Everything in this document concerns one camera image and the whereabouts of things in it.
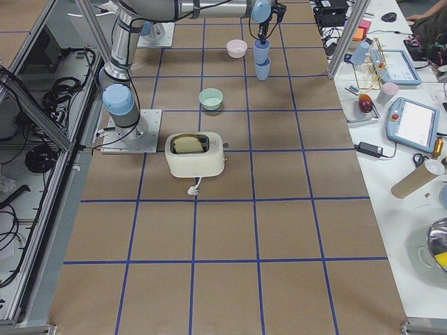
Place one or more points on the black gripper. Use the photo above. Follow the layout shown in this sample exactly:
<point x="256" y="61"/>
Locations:
<point x="263" y="21"/>

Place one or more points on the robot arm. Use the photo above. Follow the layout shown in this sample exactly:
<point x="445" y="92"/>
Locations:
<point x="148" y="20"/>

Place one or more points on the pink bowl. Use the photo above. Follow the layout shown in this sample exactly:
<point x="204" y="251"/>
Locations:
<point x="236" y="48"/>

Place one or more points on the black computer box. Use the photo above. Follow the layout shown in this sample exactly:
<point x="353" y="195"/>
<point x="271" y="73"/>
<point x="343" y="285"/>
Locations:
<point x="330" y="13"/>

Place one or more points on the green bowl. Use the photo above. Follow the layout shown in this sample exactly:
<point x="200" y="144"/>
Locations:
<point x="210" y="98"/>

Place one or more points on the light blue cup on rack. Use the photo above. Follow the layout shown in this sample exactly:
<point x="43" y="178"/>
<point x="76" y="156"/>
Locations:
<point x="360" y="53"/>

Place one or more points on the metal tray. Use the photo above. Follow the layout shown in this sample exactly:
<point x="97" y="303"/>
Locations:
<point x="355" y="116"/>

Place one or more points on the red apple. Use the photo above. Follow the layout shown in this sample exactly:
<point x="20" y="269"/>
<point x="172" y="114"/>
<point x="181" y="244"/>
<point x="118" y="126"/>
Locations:
<point x="365" y="103"/>

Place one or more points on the far teach pendant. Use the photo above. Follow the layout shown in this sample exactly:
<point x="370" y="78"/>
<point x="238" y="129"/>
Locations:
<point x="394" y="66"/>

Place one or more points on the teach pendant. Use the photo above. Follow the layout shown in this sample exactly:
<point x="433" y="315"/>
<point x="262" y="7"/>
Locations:
<point x="394" y="66"/>
<point x="412" y="124"/>

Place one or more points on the pale pink cup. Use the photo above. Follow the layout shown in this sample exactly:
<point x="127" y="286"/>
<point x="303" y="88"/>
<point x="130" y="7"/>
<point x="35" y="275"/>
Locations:
<point x="387" y="91"/>

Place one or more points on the toast slice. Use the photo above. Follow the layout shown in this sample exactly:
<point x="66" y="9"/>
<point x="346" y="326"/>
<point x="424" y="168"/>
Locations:
<point x="188" y="144"/>

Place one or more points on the cream toaster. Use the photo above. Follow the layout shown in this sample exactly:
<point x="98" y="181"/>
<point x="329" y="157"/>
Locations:
<point x="208" y="163"/>

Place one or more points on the black power adapter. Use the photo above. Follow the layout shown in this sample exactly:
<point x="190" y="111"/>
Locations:
<point x="369" y="149"/>

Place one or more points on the near teach pendant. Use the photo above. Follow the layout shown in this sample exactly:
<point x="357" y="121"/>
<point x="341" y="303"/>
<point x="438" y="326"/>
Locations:
<point x="412" y="124"/>

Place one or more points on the cardboard tube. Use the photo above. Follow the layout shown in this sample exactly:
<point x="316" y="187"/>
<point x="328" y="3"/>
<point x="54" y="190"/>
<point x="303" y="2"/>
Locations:
<point x="422" y="175"/>

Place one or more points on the steel mixing bowl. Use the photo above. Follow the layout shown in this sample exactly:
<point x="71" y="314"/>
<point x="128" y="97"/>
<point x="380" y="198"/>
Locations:
<point x="436" y="244"/>

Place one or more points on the aluminium frame post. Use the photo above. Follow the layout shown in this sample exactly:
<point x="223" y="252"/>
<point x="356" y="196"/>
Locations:
<point x="356" y="15"/>

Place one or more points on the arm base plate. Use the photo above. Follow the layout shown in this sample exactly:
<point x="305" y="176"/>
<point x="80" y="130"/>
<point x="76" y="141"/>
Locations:
<point x="143" y="138"/>
<point x="156" y="35"/>

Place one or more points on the gold wire rack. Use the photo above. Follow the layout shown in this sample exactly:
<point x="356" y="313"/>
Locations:
<point x="365" y="75"/>

